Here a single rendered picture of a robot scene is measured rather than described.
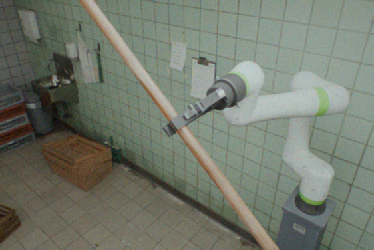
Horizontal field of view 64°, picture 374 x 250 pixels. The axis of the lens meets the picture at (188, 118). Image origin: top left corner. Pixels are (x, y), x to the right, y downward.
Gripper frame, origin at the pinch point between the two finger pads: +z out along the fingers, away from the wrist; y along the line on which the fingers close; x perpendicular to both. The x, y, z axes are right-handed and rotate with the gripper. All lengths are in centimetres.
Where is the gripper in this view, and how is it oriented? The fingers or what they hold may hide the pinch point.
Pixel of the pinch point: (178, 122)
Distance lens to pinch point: 74.2
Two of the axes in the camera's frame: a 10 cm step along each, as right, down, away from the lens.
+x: -6.0, -7.9, 0.8
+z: -6.2, 4.0, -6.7
